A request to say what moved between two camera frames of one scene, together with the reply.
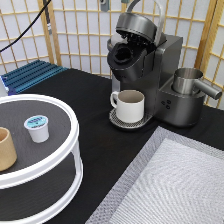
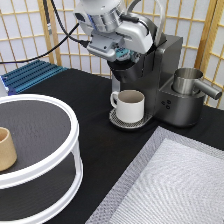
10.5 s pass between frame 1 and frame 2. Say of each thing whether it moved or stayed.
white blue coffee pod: moved
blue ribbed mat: stayed
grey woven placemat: stayed
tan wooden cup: stayed
